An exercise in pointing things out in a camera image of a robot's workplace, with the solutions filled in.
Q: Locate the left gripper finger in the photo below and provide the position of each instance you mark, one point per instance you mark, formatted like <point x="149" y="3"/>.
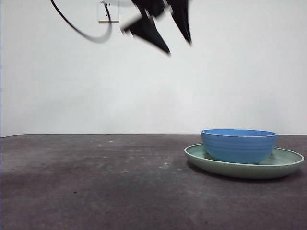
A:
<point x="182" y="19"/>
<point x="149" y="33"/>

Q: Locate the blue ribbed bowl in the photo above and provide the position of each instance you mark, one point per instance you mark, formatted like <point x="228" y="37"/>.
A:
<point x="237" y="148"/>

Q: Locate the green round plate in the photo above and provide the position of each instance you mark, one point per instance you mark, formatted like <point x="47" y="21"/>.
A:
<point x="239" y="171"/>

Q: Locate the white wall socket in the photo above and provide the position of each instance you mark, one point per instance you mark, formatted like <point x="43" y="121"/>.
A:
<point x="115" y="14"/>

